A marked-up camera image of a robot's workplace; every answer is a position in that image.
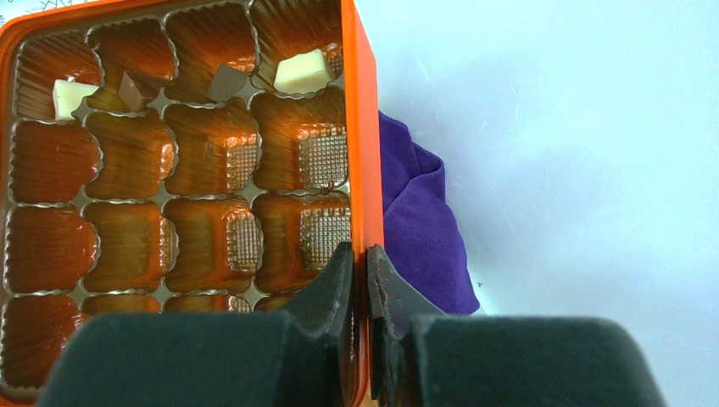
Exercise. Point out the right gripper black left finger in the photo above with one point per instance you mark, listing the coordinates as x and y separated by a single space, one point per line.
298 355

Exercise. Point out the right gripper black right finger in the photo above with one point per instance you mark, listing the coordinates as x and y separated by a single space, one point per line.
422 356

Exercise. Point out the orange chocolate box with tray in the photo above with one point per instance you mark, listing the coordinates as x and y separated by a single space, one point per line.
188 205

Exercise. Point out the cream block chocolate in box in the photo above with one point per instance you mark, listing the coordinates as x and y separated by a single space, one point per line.
304 73

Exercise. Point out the dark chocolate in box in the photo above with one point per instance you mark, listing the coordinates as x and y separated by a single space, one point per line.
226 82

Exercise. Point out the brown chocolate in box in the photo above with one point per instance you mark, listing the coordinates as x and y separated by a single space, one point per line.
137 89

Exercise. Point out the white chocolate in box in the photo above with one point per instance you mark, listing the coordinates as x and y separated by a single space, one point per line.
67 97

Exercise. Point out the purple cloth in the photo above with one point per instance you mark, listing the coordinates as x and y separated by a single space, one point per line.
421 233

